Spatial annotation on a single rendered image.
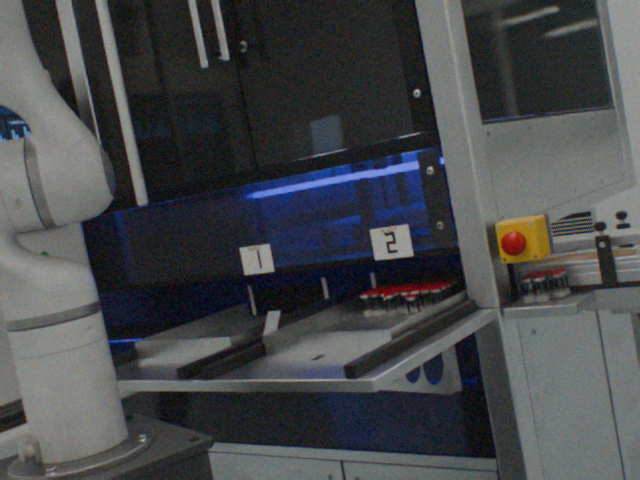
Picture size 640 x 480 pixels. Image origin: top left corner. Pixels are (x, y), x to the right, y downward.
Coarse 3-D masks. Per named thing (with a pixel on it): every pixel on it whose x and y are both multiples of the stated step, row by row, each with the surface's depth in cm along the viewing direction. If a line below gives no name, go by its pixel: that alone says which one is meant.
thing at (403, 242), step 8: (376, 232) 151; (384, 232) 150; (400, 232) 148; (408, 232) 147; (376, 240) 152; (384, 240) 151; (392, 240) 150; (400, 240) 149; (408, 240) 148; (376, 248) 152; (384, 248) 151; (392, 248) 150; (400, 248) 149; (408, 248) 148; (376, 256) 152; (384, 256) 151; (392, 256) 150; (400, 256) 149; (408, 256) 148
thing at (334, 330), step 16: (352, 304) 159; (448, 304) 138; (304, 320) 147; (320, 320) 150; (336, 320) 155; (352, 320) 154; (368, 320) 151; (384, 320) 148; (400, 320) 145; (416, 320) 129; (272, 336) 136; (288, 336) 134; (304, 336) 132; (320, 336) 130; (336, 336) 128; (352, 336) 126; (368, 336) 125; (384, 336) 123; (272, 352) 137; (288, 352) 135; (304, 352) 133; (320, 352) 131; (336, 352) 129
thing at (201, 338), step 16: (240, 304) 183; (320, 304) 165; (336, 304) 169; (208, 320) 174; (224, 320) 178; (240, 320) 181; (256, 320) 177; (288, 320) 156; (160, 336) 163; (176, 336) 166; (192, 336) 170; (208, 336) 168; (224, 336) 164; (240, 336) 145; (144, 352) 157; (160, 352) 154; (176, 352) 151; (192, 352) 149; (208, 352) 146
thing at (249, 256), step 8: (240, 248) 172; (248, 248) 171; (256, 248) 170; (264, 248) 168; (248, 256) 171; (256, 256) 170; (264, 256) 169; (248, 264) 172; (256, 264) 170; (264, 264) 169; (272, 264) 168; (248, 272) 172; (256, 272) 171; (264, 272) 169
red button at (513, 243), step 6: (510, 234) 132; (516, 234) 132; (504, 240) 133; (510, 240) 132; (516, 240) 132; (522, 240) 132; (504, 246) 133; (510, 246) 132; (516, 246) 132; (522, 246) 132; (510, 252) 133; (516, 252) 132
